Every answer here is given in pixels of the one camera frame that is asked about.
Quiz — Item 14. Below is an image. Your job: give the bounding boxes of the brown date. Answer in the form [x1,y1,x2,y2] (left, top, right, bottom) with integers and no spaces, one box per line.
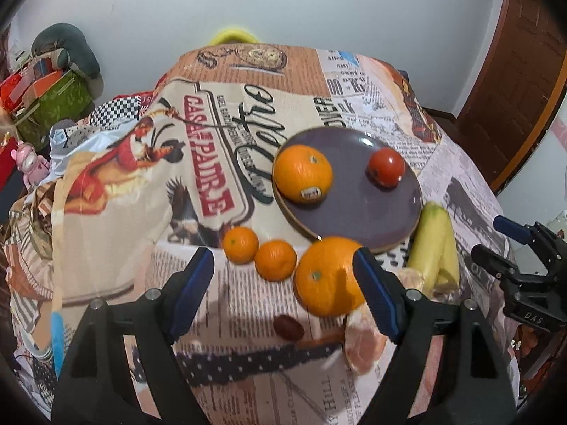
[273,315,306,341]

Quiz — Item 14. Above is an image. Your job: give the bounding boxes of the green patterned box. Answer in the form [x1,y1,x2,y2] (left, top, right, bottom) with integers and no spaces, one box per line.
[11,71,95,151]

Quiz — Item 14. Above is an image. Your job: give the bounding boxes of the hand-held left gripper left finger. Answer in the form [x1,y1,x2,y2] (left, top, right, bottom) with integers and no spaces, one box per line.
[51,247,216,425]

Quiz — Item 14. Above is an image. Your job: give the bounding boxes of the large orange with sticker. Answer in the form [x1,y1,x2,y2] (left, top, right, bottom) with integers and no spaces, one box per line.
[273,143,334,205]

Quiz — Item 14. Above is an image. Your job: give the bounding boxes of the red tomato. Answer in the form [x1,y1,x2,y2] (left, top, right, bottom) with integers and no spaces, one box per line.
[367,147,406,188]

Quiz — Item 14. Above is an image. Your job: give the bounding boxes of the yellow chair back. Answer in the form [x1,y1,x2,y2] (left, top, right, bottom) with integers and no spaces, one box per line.
[209,27,260,47]

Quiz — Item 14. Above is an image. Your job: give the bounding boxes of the grey pillow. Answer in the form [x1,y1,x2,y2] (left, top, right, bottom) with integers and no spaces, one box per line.
[31,23,102,79]

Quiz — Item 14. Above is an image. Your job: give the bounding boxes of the red gift box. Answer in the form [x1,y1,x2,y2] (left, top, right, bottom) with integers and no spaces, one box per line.
[0,59,67,107]

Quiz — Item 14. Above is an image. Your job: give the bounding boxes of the purple plate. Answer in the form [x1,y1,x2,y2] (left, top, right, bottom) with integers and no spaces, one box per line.
[271,126,423,253]

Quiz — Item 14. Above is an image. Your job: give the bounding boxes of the printed tablecloth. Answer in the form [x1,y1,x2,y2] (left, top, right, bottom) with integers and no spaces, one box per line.
[9,43,532,425]

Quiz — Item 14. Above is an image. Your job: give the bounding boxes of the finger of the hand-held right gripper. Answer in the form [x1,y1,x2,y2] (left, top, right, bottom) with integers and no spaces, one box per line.
[470,244,524,285]
[493,215,555,249]

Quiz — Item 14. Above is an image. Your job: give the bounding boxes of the peeled tangerine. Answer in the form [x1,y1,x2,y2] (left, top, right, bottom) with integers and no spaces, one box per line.
[343,305,391,375]
[394,268,427,296]

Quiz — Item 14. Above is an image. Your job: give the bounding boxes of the pink toy figure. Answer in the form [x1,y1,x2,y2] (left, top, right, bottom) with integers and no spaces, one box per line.
[16,140,50,190]

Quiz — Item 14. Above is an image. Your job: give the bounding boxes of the black white checkered cloth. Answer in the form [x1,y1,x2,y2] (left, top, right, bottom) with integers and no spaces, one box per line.
[89,93,153,130]

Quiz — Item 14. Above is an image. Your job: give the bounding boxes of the yellow banana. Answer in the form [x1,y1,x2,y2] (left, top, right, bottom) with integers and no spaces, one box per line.
[436,226,461,294]
[406,201,453,298]

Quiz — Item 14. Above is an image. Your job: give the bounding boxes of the small tangerine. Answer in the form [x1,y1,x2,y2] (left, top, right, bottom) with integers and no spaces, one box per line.
[222,226,260,265]
[254,239,298,282]

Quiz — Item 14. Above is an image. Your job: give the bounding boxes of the large plain orange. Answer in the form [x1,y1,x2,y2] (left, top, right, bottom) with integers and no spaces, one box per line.
[293,237,369,318]

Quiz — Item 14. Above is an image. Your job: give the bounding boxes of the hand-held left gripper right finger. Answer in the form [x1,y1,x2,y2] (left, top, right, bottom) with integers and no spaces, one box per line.
[352,245,519,425]

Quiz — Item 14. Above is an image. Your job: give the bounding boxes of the brown wooden door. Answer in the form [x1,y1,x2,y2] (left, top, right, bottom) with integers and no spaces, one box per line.
[456,0,567,193]

